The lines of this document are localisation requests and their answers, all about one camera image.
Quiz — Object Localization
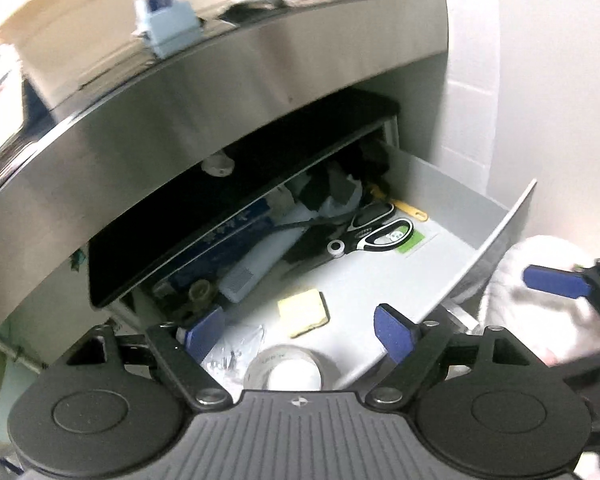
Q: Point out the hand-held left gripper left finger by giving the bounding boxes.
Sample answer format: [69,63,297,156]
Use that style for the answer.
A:
[67,306,233,409]

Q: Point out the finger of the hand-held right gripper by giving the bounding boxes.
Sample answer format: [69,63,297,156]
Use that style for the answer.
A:
[555,352,600,391]
[522,264,595,301]

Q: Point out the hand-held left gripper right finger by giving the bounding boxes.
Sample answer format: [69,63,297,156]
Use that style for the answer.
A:
[364,303,531,408]

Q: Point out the white cloth bundle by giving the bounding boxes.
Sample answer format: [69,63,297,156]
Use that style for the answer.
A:
[476,235,600,367]

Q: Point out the white drawer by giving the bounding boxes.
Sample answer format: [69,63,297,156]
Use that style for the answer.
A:
[111,139,539,397]

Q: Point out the plastic bag of screws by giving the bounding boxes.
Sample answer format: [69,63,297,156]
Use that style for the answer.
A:
[202,323,266,387]

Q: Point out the white plastic bottle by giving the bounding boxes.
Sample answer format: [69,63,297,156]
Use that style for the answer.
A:
[218,224,309,304]

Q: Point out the clear tape roll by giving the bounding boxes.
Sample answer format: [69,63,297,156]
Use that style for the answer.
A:
[243,344,326,392]

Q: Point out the yellow sponge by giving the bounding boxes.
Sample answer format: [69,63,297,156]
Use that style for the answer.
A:
[277,288,331,339]

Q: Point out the long blue box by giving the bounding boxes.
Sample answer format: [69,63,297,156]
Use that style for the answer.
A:
[145,197,307,292]

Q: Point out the green and white card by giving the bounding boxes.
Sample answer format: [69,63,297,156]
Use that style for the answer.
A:
[380,217,439,259]

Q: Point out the black and white scissors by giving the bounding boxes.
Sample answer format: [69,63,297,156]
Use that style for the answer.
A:
[328,203,414,258]

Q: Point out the yellow plastic tool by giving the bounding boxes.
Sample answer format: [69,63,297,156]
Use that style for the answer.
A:
[369,186,429,222]

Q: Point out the white round knob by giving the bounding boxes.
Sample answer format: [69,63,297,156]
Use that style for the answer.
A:
[202,152,236,178]

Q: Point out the metal pipe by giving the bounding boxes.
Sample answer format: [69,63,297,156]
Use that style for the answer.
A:
[0,334,47,372]

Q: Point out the stainless steel counter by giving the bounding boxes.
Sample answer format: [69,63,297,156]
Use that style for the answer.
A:
[0,0,451,343]

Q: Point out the light blue holder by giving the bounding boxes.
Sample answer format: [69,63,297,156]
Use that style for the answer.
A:
[137,0,201,59]

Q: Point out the white printed box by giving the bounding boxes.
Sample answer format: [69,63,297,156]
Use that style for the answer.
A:
[0,42,25,147]

